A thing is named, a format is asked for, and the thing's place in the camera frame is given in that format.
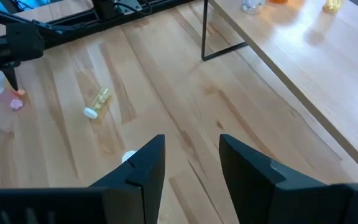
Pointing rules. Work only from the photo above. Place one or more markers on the silver metal bracket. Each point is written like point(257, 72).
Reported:
point(128, 4)

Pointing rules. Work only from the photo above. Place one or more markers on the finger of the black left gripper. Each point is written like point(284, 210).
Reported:
point(11, 76)

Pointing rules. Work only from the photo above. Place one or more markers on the orange pill bottle white cap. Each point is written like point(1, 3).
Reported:
point(278, 1)

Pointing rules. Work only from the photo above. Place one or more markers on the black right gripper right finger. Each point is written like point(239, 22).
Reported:
point(253, 193)

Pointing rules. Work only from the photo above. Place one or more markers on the wide clear pill bottle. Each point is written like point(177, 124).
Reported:
point(253, 6)

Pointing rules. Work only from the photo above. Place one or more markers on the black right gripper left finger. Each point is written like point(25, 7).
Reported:
point(141, 199)

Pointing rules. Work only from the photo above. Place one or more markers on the wooden shelf black metal legs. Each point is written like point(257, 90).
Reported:
point(322, 62)

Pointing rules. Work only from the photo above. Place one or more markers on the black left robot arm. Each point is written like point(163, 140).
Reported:
point(104, 7)

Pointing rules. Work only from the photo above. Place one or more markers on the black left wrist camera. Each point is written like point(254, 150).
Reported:
point(25, 42)

